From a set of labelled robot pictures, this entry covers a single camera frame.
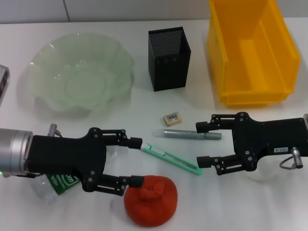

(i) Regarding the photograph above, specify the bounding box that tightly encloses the beige eraser with barcode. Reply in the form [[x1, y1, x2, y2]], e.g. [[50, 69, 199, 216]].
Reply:
[[163, 111, 183, 128]]

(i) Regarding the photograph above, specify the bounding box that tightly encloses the white paper ball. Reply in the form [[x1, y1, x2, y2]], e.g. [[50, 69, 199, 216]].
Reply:
[[247, 156, 287, 181]]

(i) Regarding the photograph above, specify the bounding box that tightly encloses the clear green-label water bottle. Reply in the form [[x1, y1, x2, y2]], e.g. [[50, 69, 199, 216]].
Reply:
[[30, 144, 127, 205]]

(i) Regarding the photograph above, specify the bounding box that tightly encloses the green glass fruit plate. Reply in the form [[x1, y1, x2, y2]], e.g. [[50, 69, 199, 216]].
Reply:
[[27, 32, 135, 116]]

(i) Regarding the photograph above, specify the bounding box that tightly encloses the green utility knife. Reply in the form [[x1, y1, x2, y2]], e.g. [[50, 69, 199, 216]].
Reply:
[[141, 142, 203, 177]]

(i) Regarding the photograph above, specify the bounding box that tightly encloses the black mesh pen holder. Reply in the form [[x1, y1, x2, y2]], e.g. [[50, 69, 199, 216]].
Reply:
[[148, 26, 192, 92]]

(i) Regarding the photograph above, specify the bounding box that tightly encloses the silver glitter pen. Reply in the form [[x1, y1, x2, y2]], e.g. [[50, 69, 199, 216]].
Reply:
[[152, 128, 222, 142]]

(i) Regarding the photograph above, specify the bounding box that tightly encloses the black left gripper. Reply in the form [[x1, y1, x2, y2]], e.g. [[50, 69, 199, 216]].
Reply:
[[26, 127, 145, 197]]

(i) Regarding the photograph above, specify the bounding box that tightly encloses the yellow plastic bin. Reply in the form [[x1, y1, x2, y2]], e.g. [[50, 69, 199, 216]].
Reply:
[[206, 0, 301, 108]]

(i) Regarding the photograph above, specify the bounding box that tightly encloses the right gripper cable with plug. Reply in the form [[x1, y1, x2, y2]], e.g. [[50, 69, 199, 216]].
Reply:
[[279, 146, 303, 170]]

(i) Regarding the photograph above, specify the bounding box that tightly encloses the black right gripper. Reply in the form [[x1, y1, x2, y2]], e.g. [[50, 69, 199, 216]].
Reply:
[[195, 112, 308, 176]]

